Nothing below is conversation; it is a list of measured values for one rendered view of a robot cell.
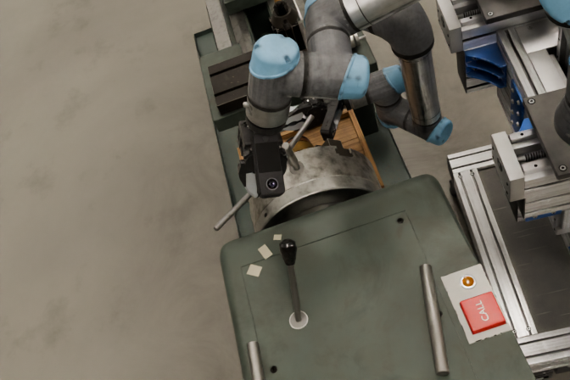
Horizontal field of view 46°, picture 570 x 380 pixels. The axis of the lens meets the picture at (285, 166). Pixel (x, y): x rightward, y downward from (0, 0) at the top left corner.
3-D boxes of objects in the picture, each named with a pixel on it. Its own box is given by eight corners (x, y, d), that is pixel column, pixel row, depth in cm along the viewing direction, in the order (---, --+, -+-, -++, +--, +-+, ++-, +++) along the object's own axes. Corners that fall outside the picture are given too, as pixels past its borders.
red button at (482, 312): (506, 325, 117) (506, 321, 115) (472, 336, 117) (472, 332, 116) (491, 294, 121) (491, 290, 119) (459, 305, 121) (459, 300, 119)
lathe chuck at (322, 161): (396, 226, 169) (370, 156, 145) (279, 271, 173) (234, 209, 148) (384, 198, 175) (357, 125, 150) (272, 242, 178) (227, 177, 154)
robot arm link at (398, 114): (405, 140, 184) (399, 116, 175) (373, 123, 190) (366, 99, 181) (422, 119, 186) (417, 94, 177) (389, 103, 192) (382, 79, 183)
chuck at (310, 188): (400, 238, 167) (375, 169, 143) (282, 282, 171) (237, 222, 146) (396, 226, 169) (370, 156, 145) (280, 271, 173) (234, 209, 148)
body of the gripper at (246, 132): (274, 139, 131) (281, 93, 122) (283, 173, 126) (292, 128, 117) (235, 142, 129) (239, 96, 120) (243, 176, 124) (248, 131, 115)
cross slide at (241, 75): (354, 67, 205) (351, 57, 202) (220, 115, 208) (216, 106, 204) (338, 30, 216) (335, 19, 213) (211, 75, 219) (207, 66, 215)
